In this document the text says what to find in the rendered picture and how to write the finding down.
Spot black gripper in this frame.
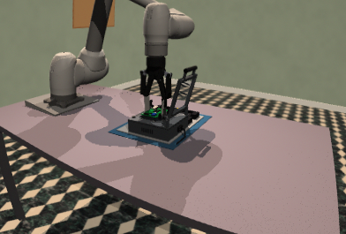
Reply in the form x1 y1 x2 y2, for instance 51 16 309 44
140 57 172 116

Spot green circuit board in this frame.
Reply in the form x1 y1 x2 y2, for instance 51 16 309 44
140 106 162 118

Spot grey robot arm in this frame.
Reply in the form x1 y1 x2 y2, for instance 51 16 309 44
43 0 194 109

